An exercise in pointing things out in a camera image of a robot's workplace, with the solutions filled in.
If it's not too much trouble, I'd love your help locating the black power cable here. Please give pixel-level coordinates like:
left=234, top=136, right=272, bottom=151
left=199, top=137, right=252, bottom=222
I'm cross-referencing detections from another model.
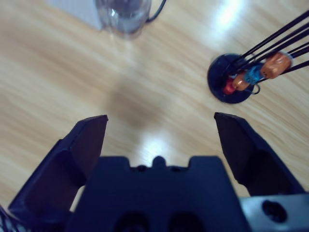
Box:
left=147, top=0, right=167, bottom=22

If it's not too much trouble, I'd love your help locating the red coffee capsule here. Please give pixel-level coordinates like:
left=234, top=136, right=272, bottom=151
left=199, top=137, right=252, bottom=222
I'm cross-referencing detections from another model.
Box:
left=222, top=78, right=236, bottom=95

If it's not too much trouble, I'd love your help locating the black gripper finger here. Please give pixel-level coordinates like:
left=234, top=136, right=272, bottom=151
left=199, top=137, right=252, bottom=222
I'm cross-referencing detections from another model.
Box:
left=213, top=112, right=307, bottom=198
left=8, top=115, right=109, bottom=232

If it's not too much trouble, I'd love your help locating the copper coffee capsule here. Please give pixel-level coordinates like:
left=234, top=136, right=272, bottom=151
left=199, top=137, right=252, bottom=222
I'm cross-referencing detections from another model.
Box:
left=262, top=51, right=294, bottom=79

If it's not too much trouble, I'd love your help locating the blue coffee capsule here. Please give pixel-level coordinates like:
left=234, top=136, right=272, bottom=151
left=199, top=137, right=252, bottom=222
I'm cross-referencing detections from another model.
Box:
left=245, top=64, right=265, bottom=85

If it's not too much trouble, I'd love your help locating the black wire capsule holder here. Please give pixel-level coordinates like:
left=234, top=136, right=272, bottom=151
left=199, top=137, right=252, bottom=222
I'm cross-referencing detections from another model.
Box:
left=207, top=9, right=309, bottom=104

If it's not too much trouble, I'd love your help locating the orange coffee capsule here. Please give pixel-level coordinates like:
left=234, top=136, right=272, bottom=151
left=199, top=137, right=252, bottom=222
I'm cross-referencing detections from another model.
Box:
left=233, top=72, right=251, bottom=91

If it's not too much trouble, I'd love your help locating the white capsule coffee machine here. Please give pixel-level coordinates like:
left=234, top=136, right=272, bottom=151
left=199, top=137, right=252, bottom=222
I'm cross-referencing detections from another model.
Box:
left=47, top=0, right=102, bottom=31

